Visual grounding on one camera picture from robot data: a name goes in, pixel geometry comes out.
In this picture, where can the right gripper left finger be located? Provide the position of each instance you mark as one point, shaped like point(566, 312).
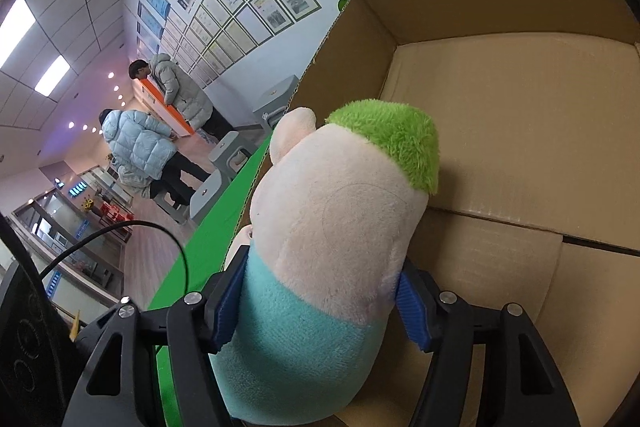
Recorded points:
point(119, 384)

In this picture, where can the plush toy green hair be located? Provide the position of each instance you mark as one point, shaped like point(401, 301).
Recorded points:
point(330, 226)

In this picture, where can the person in blue jacket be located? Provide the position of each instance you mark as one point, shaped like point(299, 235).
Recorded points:
point(146, 157)

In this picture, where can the person in grey coat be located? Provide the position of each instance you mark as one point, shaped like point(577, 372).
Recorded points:
point(182, 93)

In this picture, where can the brown cardboard box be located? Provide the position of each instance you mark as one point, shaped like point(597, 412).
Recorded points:
point(518, 301)

